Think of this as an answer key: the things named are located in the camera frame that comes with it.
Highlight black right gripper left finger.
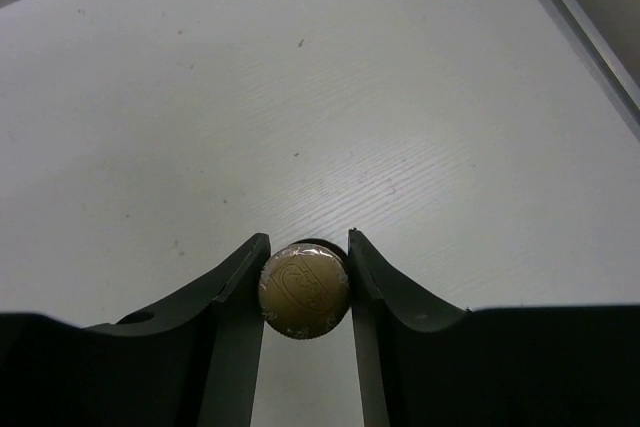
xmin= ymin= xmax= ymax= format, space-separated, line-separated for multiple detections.
xmin=1 ymin=234 xmax=270 ymax=426

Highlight tall yellow oil bottle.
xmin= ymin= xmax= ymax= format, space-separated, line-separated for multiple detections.
xmin=257 ymin=239 xmax=351 ymax=340

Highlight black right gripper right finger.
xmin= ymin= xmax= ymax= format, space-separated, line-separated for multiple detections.
xmin=348 ymin=229 xmax=639 ymax=426

